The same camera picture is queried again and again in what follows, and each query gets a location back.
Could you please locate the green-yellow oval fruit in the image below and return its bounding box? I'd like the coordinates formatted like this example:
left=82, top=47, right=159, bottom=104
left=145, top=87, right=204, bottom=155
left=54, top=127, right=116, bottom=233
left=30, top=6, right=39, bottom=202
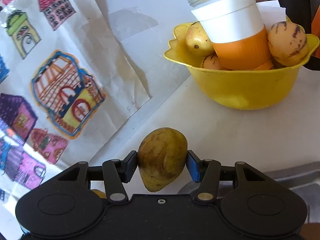
left=137, top=127, right=188, bottom=192

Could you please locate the brown-yellow oval fruit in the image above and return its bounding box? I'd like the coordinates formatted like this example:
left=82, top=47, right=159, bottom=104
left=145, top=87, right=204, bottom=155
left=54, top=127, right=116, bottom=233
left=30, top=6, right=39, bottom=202
left=91, top=189, right=106, bottom=199

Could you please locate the white printed tablecloth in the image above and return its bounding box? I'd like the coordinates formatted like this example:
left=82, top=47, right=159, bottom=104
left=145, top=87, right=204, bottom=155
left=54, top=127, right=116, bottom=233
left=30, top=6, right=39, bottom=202
left=0, top=67, right=320, bottom=240

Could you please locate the yellow plastic bowl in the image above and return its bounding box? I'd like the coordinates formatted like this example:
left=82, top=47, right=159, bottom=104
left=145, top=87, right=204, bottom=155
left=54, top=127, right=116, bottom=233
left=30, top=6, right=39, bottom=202
left=163, top=23, right=319, bottom=110

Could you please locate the metal rectangular tray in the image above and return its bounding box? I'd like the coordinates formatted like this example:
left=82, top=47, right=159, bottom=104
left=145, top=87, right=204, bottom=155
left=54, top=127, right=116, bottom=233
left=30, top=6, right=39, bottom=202
left=183, top=161, right=308, bottom=238

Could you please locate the houses drawing paper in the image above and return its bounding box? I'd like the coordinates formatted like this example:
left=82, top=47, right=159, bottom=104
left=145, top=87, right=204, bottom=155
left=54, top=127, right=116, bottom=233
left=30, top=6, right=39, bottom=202
left=0, top=0, right=153, bottom=205

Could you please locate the small pepino in bowl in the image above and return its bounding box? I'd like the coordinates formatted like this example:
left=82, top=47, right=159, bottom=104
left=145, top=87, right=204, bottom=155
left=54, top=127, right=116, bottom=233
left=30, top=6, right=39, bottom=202
left=201, top=55, right=228, bottom=70

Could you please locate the yellow pear in bowl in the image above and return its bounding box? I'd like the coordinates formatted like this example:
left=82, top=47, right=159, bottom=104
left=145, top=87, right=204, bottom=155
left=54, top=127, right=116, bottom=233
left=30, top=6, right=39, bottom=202
left=185, top=22, right=215, bottom=57

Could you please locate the white orange cup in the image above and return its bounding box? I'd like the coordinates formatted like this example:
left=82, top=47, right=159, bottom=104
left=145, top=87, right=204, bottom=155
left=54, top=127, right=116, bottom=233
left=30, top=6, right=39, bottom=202
left=191, top=0, right=271, bottom=70

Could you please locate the striped pepino in bowl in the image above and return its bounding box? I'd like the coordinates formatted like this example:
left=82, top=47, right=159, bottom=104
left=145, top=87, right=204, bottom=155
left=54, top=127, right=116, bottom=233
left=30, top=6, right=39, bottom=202
left=267, top=21, right=309, bottom=67

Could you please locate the woman in orange dress poster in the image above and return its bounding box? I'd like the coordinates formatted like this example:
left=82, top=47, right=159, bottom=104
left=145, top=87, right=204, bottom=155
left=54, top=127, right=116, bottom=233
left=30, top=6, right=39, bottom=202
left=311, top=5, right=320, bottom=38

